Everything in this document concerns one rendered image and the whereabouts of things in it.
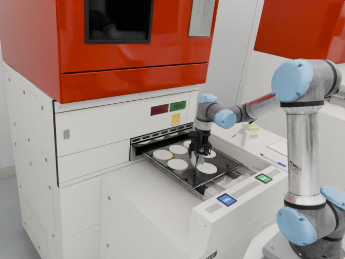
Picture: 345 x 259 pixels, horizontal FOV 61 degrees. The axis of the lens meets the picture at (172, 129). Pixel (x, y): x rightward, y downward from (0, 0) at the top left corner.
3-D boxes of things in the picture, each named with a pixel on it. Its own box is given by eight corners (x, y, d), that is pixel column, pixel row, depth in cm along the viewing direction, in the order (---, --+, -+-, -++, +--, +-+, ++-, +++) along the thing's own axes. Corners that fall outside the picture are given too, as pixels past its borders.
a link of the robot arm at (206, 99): (207, 98, 118) (195, 92, 124) (203, 124, 122) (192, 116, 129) (222, 97, 121) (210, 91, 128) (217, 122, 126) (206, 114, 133)
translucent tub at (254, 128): (239, 132, 168) (242, 122, 165) (250, 132, 171) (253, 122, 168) (246, 139, 162) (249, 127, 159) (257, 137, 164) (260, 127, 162)
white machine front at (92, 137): (57, 185, 128) (52, 99, 112) (187, 143, 181) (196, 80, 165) (59, 189, 126) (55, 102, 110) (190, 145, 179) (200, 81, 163)
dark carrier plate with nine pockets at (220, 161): (145, 153, 148) (145, 152, 148) (191, 138, 171) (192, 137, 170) (193, 187, 126) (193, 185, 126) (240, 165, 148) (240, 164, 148)
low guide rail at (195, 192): (148, 162, 155) (148, 156, 154) (151, 161, 157) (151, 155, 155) (221, 214, 123) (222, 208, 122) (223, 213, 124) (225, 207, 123)
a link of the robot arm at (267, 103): (351, 52, 89) (244, 102, 131) (329, 52, 83) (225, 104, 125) (363, 88, 87) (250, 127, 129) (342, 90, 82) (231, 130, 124)
